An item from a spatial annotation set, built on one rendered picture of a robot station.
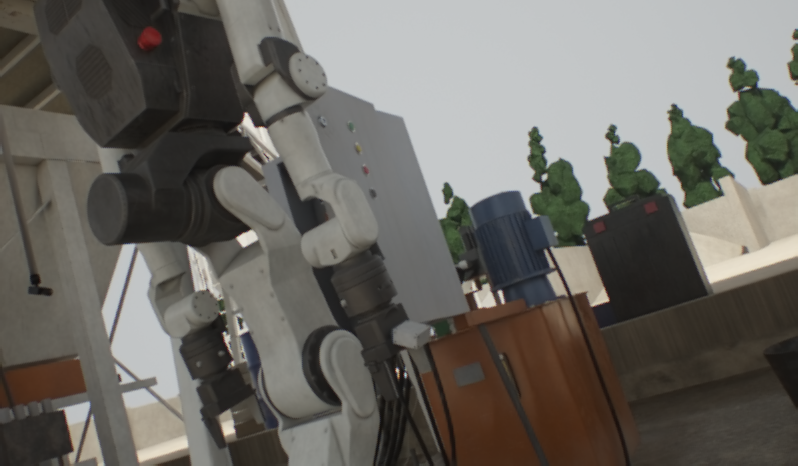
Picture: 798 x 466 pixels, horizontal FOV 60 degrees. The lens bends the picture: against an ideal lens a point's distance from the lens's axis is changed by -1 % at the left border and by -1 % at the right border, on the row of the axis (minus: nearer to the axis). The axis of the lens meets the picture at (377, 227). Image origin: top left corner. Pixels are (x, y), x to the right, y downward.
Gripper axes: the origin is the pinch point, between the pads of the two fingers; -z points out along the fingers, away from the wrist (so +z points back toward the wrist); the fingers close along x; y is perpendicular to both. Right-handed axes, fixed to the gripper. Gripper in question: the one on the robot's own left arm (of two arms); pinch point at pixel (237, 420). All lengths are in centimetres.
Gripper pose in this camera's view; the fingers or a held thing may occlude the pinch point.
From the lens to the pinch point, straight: 145.4
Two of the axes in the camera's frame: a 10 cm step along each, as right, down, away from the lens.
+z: -4.3, -9.0, 0.3
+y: -7.2, 3.6, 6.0
